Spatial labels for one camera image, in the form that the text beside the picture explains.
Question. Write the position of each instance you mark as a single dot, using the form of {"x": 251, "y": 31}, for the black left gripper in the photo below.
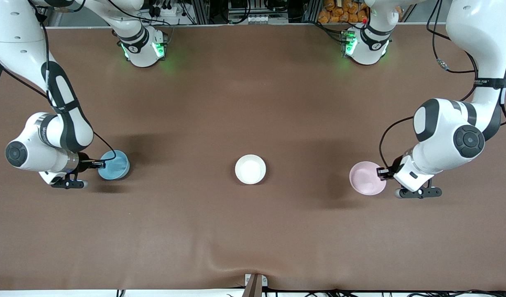
{"x": 388, "y": 171}

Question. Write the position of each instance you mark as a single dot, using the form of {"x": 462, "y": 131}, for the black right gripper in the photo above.
{"x": 85, "y": 163}

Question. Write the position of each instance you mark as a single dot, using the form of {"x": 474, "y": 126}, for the blue bowl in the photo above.
{"x": 114, "y": 165}

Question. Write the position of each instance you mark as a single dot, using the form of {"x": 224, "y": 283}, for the pink bowl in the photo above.
{"x": 365, "y": 178}

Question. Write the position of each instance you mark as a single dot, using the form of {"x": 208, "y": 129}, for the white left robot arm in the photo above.
{"x": 438, "y": 123}

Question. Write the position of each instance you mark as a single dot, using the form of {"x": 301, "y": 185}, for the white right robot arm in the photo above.
{"x": 22, "y": 41}

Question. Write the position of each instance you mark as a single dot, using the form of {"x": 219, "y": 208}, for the white bowl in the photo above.
{"x": 250, "y": 169}

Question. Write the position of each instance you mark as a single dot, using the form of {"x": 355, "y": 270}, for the orange snack packets pile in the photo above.
{"x": 331, "y": 16}

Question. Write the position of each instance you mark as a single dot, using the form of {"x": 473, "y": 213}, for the white power strip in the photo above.
{"x": 166, "y": 11}

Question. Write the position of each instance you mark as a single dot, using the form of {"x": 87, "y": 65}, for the white connector block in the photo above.
{"x": 259, "y": 18}

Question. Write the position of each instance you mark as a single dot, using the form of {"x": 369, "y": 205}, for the metal camera stand bracket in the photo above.
{"x": 255, "y": 286}

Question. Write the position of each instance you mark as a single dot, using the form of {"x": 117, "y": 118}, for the aluminium frame post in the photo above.
{"x": 313, "y": 10}
{"x": 201, "y": 12}

